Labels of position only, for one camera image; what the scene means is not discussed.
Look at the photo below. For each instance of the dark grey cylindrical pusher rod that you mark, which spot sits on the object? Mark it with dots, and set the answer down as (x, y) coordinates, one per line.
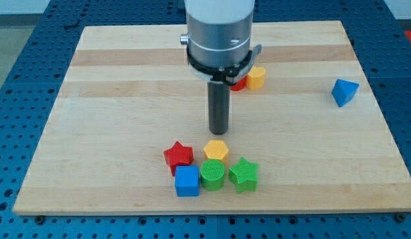
(218, 108)

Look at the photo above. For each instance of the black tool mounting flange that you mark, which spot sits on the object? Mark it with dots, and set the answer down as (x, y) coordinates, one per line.
(224, 75)

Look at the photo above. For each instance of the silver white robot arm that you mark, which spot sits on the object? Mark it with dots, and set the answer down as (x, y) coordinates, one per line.
(218, 50)

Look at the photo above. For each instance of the red star block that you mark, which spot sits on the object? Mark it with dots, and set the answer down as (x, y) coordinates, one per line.
(178, 155)

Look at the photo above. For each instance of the green star block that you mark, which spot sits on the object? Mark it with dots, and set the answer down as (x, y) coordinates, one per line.
(244, 175)

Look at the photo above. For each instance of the red round block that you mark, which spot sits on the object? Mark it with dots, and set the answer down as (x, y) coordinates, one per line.
(239, 85)

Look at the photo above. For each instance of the yellow heart block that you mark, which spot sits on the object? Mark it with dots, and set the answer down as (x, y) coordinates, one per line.
(256, 78)

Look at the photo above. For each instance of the yellow hexagon block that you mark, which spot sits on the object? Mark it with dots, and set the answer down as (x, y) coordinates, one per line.
(217, 149)

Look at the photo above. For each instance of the green cylinder block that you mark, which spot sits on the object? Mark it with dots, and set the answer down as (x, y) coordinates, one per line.
(212, 173)

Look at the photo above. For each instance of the blue cube block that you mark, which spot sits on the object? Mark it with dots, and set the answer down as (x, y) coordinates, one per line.
(187, 181)

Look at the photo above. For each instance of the light wooden board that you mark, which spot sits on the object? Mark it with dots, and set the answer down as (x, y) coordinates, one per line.
(129, 94)

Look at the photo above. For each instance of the blue triangle block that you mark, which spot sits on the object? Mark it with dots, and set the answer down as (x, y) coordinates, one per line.
(344, 91)

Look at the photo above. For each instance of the blue perforated table plate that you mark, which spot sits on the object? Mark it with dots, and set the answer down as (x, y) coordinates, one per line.
(27, 96)

